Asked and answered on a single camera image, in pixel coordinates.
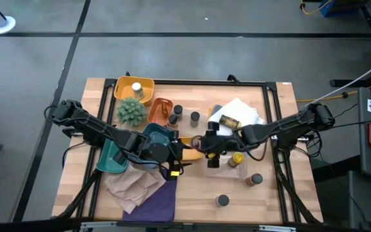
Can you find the orange spice jar black lid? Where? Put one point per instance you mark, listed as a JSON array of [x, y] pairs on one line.
[[172, 119]]

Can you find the dark blue plastic bin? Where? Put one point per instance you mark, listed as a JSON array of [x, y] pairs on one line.
[[159, 130]]

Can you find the green succulent potted plant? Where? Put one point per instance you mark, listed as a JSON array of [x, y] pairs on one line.
[[130, 112]]

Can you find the orange plastic bin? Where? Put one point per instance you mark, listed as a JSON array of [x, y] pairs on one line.
[[153, 112]]

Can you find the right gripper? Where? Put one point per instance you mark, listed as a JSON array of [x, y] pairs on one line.
[[219, 141]]

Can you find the black desk legs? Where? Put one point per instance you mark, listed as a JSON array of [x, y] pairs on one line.
[[337, 83]]

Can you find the tan cloth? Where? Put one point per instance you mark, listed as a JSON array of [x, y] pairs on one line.
[[130, 190]]

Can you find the green teal plastic bin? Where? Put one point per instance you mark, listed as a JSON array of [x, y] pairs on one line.
[[106, 158]]

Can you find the dark cabinet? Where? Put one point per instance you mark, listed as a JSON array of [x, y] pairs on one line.
[[366, 199]]

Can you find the clear plastic bin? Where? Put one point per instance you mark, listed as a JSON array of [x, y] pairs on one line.
[[227, 172], [185, 129]]

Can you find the white cap spice jar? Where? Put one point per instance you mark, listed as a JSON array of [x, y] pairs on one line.
[[137, 90]]

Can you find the red-brown spice jar black lid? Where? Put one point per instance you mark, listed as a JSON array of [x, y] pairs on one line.
[[256, 178]]

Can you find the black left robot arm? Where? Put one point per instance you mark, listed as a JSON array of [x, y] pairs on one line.
[[92, 124]]

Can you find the white towel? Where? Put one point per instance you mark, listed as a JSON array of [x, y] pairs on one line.
[[240, 109]]

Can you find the large yellow plastic bin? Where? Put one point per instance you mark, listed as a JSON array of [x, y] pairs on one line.
[[124, 90]]

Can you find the green herb jar black lid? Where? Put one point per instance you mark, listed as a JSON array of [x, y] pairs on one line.
[[194, 116], [178, 109]]

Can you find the purple cloth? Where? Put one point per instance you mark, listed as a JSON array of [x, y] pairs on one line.
[[159, 203]]

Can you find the clear spice packet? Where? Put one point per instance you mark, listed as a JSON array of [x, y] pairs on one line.
[[164, 109]]

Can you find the silver aluminium bar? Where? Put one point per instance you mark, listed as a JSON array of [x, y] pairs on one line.
[[98, 224], [275, 228]]

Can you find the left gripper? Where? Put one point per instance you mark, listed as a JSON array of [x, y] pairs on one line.
[[158, 151]]

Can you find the black aluminium rig frame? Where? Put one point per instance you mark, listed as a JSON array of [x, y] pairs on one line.
[[198, 82]]

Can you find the white round stand base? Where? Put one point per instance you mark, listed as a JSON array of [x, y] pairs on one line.
[[6, 29]]

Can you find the small yellow plastic bin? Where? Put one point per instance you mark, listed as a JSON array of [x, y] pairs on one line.
[[195, 155]]

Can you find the dark spice jar black lid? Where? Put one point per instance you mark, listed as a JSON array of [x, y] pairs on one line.
[[222, 200]]

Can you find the yellow cloth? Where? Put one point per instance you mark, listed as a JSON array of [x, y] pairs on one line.
[[210, 112]]

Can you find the brown spice jar yellow lid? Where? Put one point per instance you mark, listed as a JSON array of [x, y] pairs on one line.
[[230, 121], [237, 158]]

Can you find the green spice tin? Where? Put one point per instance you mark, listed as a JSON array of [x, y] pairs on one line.
[[118, 158]]

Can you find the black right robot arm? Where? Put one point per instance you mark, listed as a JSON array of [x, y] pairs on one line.
[[285, 125]]

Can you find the blue box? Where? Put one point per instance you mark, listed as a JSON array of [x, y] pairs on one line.
[[337, 6]]

